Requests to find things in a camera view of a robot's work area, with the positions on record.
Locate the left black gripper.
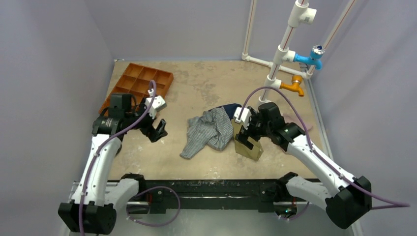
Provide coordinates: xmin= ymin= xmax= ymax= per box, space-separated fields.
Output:
xmin=124 ymin=98 xmax=167 ymax=141

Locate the navy blue underwear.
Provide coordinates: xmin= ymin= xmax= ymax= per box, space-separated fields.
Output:
xmin=216 ymin=103 xmax=242 ymax=120

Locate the grey striped underwear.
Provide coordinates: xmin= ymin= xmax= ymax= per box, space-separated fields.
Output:
xmin=180 ymin=106 xmax=234 ymax=159

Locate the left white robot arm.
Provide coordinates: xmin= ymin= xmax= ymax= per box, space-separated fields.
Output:
xmin=58 ymin=92 xmax=167 ymax=235

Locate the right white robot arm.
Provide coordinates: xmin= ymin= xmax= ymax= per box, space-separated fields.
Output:
xmin=233 ymin=102 xmax=372 ymax=229

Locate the olive green underwear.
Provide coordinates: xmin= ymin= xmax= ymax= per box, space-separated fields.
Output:
xmin=231 ymin=119 xmax=264 ymax=161

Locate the pink underwear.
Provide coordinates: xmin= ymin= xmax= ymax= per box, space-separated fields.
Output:
xmin=282 ymin=113 xmax=313 ymax=131

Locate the orange compartment tray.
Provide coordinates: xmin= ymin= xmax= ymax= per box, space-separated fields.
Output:
xmin=98 ymin=63 xmax=174 ymax=113

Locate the orange plastic faucet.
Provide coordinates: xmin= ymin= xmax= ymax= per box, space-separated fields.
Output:
xmin=280 ymin=75 xmax=304 ymax=97

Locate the blue plastic faucet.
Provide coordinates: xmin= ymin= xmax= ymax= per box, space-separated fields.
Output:
xmin=293 ymin=45 xmax=325 ymax=70

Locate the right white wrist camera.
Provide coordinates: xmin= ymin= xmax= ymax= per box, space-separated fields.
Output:
xmin=233 ymin=107 xmax=251 ymax=125

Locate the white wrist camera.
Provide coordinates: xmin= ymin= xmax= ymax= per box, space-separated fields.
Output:
xmin=233 ymin=107 xmax=251 ymax=125
xmin=145 ymin=95 xmax=167 ymax=119

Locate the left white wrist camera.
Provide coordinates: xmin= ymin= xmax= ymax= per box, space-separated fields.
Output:
xmin=145 ymin=95 xmax=167 ymax=119

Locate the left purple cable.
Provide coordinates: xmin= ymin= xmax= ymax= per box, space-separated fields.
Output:
xmin=78 ymin=80 xmax=181 ymax=236

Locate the purple cable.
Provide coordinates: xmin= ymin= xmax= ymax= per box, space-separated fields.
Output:
xmin=78 ymin=80 xmax=181 ymax=236
xmin=241 ymin=86 xmax=411 ymax=222

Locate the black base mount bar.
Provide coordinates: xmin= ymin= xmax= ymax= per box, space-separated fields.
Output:
xmin=115 ymin=178 xmax=308 ymax=216

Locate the aluminium rail frame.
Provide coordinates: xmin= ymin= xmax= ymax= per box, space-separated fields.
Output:
xmin=66 ymin=182 xmax=356 ymax=206

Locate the white PVC pipe frame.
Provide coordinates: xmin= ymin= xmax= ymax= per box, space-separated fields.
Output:
xmin=241 ymin=0 xmax=356 ymax=89

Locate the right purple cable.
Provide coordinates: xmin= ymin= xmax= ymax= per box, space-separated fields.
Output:
xmin=241 ymin=86 xmax=411 ymax=222

